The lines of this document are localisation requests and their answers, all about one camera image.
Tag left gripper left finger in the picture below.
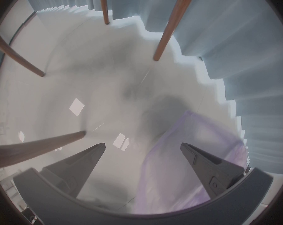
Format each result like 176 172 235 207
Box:
39 142 106 199

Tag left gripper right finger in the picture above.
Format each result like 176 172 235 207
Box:
180 142 245 200

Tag purple plastic bag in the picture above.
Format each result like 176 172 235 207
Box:
132 110 251 215

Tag white trash bin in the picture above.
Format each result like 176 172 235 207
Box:
134 112 250 214

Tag pale blue curtain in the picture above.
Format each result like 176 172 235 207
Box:
27 0 283 175

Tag cream padded wooden chair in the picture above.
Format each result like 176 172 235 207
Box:
0 0 200 170

